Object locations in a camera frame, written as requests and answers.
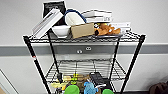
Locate white pouch with blue rim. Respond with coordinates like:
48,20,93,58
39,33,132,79
64,8,87,28

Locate blue plush toy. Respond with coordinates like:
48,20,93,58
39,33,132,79
83,81,100,94

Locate tan paper bag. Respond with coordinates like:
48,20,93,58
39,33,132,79
76,74,91,86

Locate double round wall socket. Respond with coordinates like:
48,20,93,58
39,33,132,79
84,46,92,52

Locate orange plush toy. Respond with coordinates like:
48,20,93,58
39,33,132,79
93,22,122,37

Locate long grey wall band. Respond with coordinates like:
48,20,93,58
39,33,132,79
0,43,168,57

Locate green bowl with blue rim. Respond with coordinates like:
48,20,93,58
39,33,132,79
101,88,115,94

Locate small brown cardboard box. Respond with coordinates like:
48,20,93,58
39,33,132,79
70,22,96,40

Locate small square wall socket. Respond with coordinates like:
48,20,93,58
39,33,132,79
76,49,83,55

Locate pale yellow plush toy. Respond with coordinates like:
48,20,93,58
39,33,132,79
49,81,68,91

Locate black flat bag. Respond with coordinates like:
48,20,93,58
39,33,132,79
89,72,108,89

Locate stacked white boxes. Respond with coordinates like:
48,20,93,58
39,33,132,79
80,9,114,24

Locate black printed box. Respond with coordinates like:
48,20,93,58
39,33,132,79
42,0,67,26

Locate white bowl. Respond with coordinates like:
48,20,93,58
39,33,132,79
51,24,72,38

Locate plain green bowl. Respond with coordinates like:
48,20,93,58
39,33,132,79
64,85,80,94

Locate long white flat box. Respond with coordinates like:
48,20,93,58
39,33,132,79
31,8,64,39

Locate black wire shelf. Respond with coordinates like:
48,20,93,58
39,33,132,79
22,31,147,94

